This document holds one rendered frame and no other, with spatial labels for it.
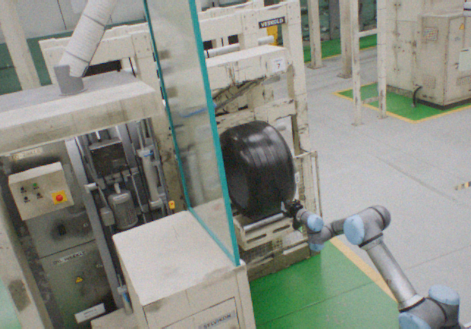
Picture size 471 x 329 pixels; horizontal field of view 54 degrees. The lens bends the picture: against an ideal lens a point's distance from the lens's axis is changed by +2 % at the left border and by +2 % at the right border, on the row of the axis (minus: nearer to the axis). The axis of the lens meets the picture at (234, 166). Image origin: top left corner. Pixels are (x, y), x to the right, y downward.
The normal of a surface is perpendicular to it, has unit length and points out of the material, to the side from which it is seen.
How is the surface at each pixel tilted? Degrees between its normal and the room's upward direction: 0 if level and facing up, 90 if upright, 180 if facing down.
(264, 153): 49
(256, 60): 90
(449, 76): 90
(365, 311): 0
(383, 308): 0
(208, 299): 90
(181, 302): 90
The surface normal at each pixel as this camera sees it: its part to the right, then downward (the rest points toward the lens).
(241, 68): 0.41, 0.31
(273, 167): 0.33, -0.05
